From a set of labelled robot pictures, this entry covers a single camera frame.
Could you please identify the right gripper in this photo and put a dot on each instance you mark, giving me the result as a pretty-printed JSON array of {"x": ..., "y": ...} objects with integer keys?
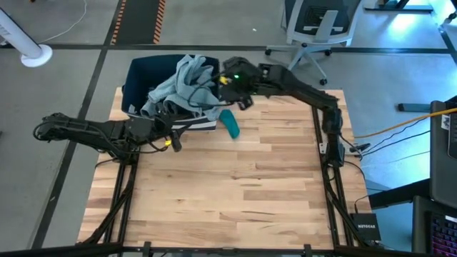
[{"x": 242, "y": 82}]

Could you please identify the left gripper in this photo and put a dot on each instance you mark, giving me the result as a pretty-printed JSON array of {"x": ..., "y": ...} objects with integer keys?
[{"x": 157, "y": 128}]

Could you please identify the teal sock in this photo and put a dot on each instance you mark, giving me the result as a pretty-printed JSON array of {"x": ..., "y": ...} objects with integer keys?
[{"x": 230, "y": 125}]

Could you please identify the light blue denim jeans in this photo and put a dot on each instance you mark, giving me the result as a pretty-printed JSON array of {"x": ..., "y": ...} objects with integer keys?
[{"x": 182, "y": 85}]

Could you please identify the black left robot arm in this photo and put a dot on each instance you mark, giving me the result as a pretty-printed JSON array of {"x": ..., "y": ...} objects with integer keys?
[{"x": 89, "y": 130}]

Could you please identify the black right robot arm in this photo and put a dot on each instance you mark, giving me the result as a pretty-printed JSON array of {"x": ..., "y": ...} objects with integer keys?
[{"x": 303, "y": 91}]

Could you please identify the navy white striped fabric bin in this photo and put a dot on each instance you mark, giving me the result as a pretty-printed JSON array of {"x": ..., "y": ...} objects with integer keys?
[{"x": 143, "y": 78}]

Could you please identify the grey white office chair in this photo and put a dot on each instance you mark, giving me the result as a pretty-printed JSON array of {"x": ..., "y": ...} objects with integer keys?
[{"x": 321, "y": 25}]

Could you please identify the black power plug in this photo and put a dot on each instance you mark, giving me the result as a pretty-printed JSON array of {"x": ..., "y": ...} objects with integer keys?
[{"x": 358, "y": 147}]

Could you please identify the black orange striped floor strip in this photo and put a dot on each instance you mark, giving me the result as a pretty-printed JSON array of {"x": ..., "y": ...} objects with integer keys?
[{"x": 137, "y": 21}]

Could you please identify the black desk leg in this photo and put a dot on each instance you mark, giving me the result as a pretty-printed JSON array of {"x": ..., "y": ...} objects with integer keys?
[{"x": 400, "y": 194}]

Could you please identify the dark grey computer case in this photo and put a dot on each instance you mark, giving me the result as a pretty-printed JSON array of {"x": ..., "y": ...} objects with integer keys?
[{"x": 442, "y": 157}]

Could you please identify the laptop with lit keyboard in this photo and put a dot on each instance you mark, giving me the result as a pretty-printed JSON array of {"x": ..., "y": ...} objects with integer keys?
[{"x": 435, "y": 228}]

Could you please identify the black aluminium rig frame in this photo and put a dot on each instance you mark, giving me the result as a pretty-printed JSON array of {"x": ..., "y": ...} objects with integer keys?
[{"x": 228, "y": 251}]

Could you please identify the black Netgear switch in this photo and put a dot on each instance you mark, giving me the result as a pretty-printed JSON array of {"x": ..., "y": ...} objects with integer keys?
[{"x": 366, "y": 226}]

